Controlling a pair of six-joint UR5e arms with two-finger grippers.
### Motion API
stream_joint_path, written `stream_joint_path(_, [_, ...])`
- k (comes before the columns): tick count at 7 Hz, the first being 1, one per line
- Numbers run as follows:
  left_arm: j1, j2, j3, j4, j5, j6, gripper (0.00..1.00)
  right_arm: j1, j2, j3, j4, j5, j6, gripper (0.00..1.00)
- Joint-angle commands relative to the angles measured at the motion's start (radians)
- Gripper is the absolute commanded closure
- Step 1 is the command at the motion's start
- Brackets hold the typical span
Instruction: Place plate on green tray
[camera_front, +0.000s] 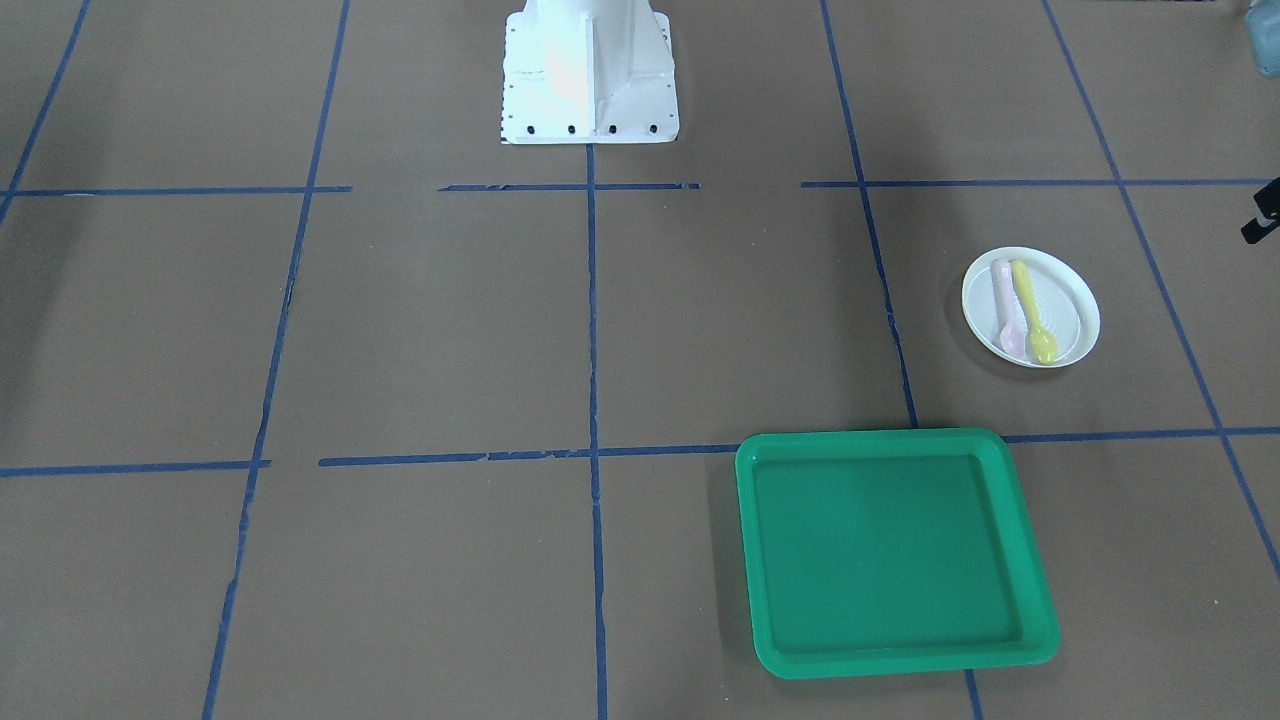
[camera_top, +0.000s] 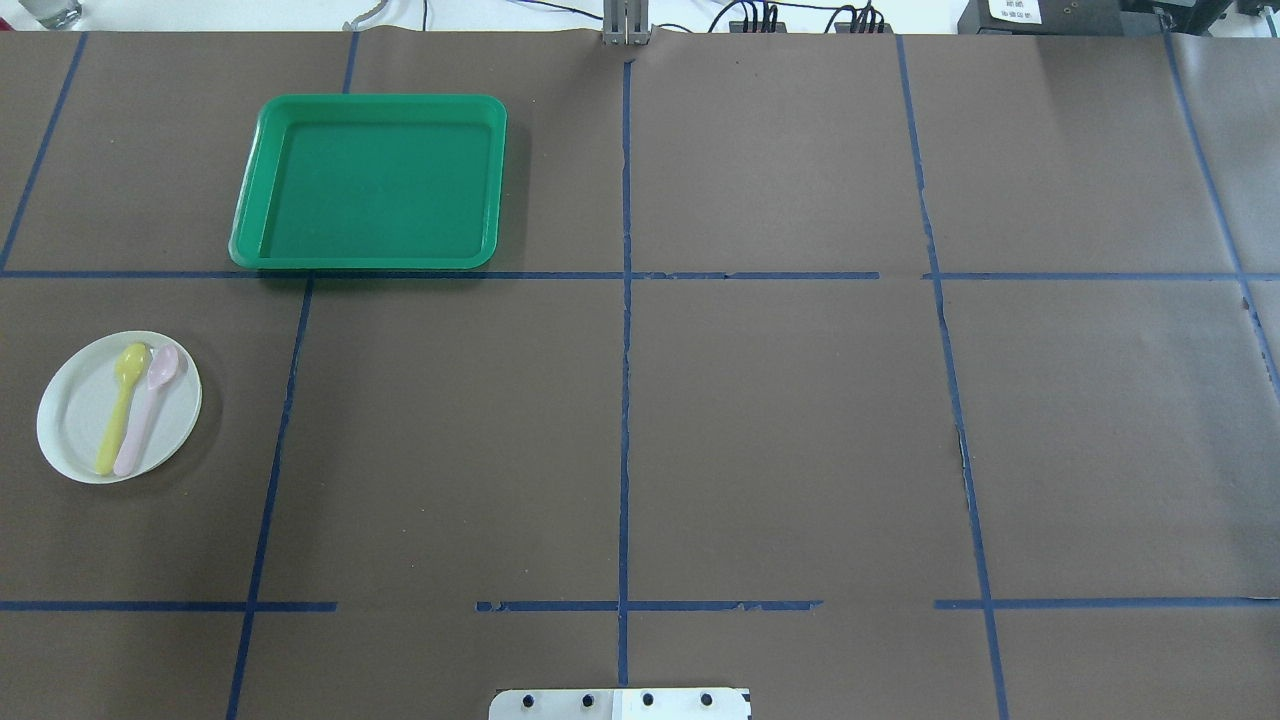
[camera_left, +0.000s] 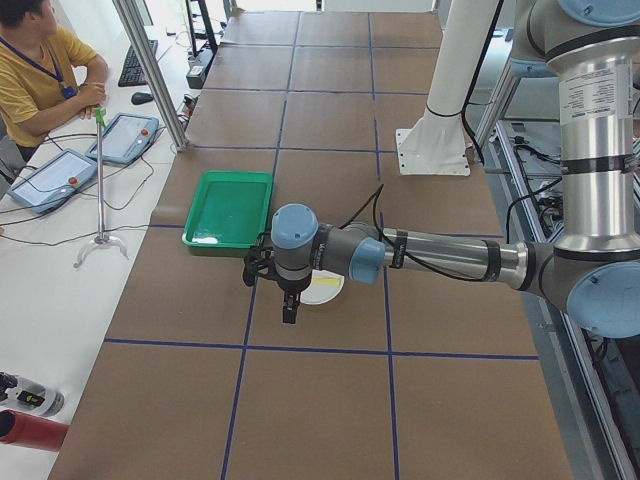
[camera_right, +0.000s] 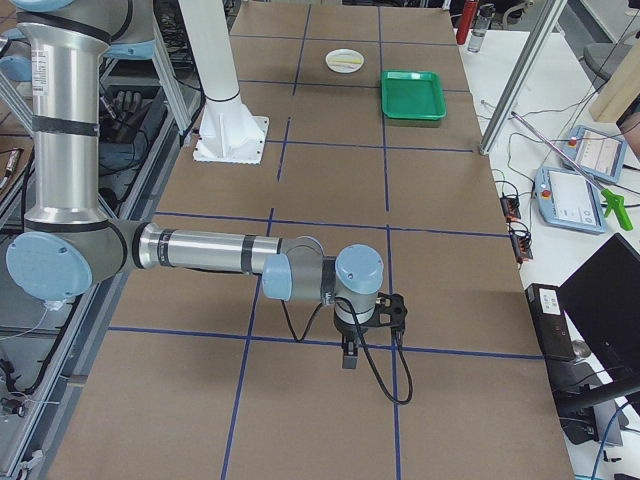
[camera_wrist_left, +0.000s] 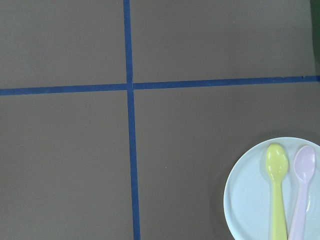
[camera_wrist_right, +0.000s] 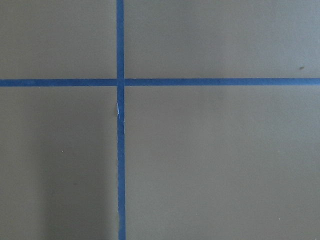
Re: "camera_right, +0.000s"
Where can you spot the teach pendant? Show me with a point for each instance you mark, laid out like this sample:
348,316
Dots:
599,153
565,199

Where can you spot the green handled reacher tool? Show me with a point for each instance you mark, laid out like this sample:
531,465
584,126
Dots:
615,202

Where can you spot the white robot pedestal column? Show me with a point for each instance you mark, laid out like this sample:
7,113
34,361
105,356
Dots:
228,131

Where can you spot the lower orange black adapter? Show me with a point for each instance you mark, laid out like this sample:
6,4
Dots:
521,239

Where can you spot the black computer box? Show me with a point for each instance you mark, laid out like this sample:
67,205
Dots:
549,322

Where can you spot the upper orange black adapter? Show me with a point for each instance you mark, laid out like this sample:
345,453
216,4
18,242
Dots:
509,200

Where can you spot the red bottle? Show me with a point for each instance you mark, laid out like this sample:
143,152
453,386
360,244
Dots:
466,19

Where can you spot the far teach pendant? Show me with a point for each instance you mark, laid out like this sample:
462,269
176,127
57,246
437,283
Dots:
599,153

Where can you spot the aluminium frame post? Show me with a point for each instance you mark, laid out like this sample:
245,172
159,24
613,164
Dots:
532,49

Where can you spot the white round plate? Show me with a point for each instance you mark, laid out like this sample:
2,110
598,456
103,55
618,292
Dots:
344,53

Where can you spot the orange black adapter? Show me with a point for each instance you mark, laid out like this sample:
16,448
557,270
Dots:
509,200
521,239

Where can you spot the grey office chair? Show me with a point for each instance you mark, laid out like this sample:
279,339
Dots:
604,58

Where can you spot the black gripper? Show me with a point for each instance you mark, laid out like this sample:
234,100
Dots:
347,330

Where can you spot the green plastic tray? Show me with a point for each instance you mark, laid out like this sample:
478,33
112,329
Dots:
412,95

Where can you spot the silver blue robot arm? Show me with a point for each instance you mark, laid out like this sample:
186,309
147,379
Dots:
69,244

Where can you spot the black laptop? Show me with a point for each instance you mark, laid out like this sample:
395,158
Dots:
602,300

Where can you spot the near teach pendant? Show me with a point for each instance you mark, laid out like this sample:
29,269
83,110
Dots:
565,199

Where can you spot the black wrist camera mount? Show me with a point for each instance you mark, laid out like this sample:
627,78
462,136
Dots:
389,312

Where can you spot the clear water bottle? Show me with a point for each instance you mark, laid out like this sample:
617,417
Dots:
482,23

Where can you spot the wooden board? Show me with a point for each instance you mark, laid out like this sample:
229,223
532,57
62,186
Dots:
620,91

